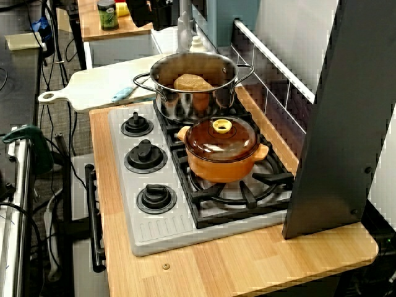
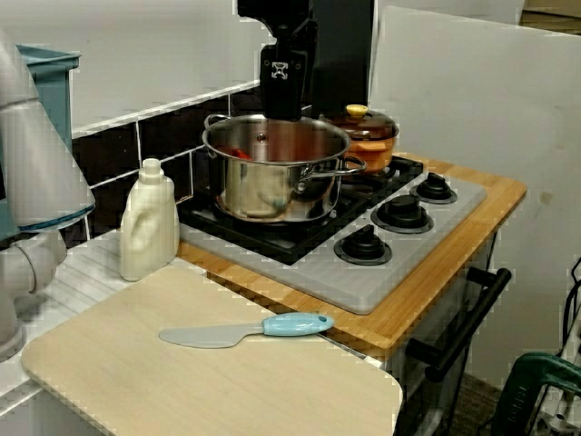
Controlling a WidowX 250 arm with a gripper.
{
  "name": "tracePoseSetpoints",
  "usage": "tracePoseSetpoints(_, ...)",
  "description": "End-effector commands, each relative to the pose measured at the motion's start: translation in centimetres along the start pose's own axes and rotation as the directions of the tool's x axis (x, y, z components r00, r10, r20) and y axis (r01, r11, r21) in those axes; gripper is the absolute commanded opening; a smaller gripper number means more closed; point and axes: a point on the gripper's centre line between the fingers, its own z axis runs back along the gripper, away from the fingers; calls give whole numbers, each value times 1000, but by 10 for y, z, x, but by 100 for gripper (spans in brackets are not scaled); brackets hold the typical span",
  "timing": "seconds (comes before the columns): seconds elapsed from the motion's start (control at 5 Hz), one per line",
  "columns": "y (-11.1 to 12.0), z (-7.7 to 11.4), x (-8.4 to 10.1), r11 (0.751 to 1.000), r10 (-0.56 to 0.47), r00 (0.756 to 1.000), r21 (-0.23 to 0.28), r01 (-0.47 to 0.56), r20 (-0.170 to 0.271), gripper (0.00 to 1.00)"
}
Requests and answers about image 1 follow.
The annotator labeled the brown lid yellow knob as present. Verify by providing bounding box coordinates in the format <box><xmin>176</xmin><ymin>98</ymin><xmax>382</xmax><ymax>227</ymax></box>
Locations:
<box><xmin>184</xmin><ymin>116</ymin><xmax>260</xmax><ymax>163</ymax></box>

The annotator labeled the orange toy pot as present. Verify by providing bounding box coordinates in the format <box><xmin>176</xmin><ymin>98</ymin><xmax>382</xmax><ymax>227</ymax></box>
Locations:
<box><xmin>177</xmin><ymin>126</ymin><xmax>269</xmax><ymax>184</ymax></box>

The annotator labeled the stainless steel pot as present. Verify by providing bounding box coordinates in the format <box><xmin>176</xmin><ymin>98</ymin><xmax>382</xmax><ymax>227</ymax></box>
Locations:
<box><xmin>132</xmin><ymin>51</ymin><xmax>255</xmax><ymax>124</ymax></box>

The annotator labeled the black stove knob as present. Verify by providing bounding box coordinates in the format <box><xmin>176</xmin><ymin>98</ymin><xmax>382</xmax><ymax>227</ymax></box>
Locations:
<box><xmin>124</xmin><ymin>139</ymin><xmax>168</xmax><ymax>174</ymax></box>
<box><xmin>120</xmin><ymin>112</ymin><xmax>154</xmax><ymax>139</ymax></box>
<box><xmin>136</xmin><ymin>184</ymin><xmax>178</xmax><ymax>215</ymax></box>

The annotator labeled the toy bread loaf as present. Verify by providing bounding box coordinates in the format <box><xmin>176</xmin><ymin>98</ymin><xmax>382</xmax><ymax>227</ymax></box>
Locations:
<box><xmin>173</xmin><ymin>73</ymin><xmax>215</xmax><ymax>93</ymax></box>

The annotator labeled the grey gas stove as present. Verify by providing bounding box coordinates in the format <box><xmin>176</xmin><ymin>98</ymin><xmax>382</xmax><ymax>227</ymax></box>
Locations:
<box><xmin>107</xmin><ymin>101</ymin><xmax>293</xmax><ymax>257</ymax></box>

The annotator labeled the grey toy faucet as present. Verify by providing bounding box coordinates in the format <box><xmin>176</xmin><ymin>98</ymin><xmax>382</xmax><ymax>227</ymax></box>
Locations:
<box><xmin>176</xmin><ymin>0</ymin><xmax>196</xmax><ymax>56</ymax></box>

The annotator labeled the white sink unit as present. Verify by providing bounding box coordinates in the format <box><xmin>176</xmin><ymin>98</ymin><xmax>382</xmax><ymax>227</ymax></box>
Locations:
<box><xmin>83</xmin><ymin>26</ymin><xmax>192</xmax><ymax>69</ymax></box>

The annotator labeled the pale wooden cutting board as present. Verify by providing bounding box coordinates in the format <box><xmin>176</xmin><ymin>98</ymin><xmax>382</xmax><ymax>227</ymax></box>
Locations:
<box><xmin>37</xmin><ymin>54</ymin><xmax>170</xmax><ymax>114</ymax></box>

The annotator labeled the teal blue cabinet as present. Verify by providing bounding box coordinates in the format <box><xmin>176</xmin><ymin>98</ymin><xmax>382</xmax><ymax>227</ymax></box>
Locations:
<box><xmin>191</xmin><ymin>0</ymin><xmax>260</xmax><ymax>49</ymax></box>

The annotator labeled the dark grey upright panel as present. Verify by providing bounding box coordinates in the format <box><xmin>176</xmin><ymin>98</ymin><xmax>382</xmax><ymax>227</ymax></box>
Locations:
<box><xmin>282</xmin><ymin>0</ymin><xmax>396</xmax><ymax>240</ymax></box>

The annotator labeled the wooden side table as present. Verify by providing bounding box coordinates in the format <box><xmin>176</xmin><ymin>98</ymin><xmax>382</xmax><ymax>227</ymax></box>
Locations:
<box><xmin>77</xmin><ymin>0</ymin><xmax>155</xmax><ymax>43</ymax></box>

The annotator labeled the dark green tool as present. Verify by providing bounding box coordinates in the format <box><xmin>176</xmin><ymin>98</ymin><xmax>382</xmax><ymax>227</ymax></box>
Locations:
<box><xmin>1</xmin><ymin>125</ymin><xmax>54</xmax><ymax>174</ymax></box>

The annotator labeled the green labelled can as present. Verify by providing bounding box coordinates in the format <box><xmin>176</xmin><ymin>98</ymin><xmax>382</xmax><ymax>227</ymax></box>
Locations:
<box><xmin>97</xmin><ymin>0</ymin><xmax>119</xmax><ymax>32</ymax></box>

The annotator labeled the white power strip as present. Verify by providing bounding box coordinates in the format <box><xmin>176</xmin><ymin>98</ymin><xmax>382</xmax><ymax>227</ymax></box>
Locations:
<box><xmin>43</xmin><ymin>191</ymin><xmax>64</xmax><ymax>281</ymax></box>

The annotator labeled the white toy oven front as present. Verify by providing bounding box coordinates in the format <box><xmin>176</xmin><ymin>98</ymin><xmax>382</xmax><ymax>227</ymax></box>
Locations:
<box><xmin>71</xmin><ymin>154</ymin><xmax>110</xmax><ymax>297</ymax></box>

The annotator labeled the black desk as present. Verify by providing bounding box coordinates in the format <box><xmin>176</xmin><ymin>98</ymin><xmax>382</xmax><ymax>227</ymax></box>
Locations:
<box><xmin>0</xmin><ymin>35</ymin><xmax>41</xmax><ymax>131</ymax></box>

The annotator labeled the beige flat box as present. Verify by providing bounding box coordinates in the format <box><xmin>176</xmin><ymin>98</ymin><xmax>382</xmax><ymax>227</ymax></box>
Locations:
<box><xmin>4</xmin><ymin>32</ymin><xmax>46</xmax><ymax>53</ymax></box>

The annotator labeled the blue handled toy knife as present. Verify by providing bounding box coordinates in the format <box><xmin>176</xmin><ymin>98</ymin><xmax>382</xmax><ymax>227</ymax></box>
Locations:
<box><xmin>111</xmin><ymin>79</ymin><xmax>150</xmax><ymax>104</ymax></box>

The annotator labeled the black oven door handle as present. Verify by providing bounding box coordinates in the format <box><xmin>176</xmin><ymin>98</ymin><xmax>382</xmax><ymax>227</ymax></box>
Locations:
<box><xmin>84</xmin><ymin>164</ymin><xmax>106</xmax><ymax>273</ymax></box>

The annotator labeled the black upright post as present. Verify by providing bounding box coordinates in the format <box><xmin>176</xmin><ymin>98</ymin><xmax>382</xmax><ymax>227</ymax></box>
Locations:
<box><xmin>66</xmin><ymin>0</ymin><xmax>87</xmax><ymax>71</ymax></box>

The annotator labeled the silver metal rail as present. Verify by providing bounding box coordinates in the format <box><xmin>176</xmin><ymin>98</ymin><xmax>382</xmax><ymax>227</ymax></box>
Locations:
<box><xmin>0</xmin><ymin>136</ymin><xmax>33</xmax><ymax>297</ymax></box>

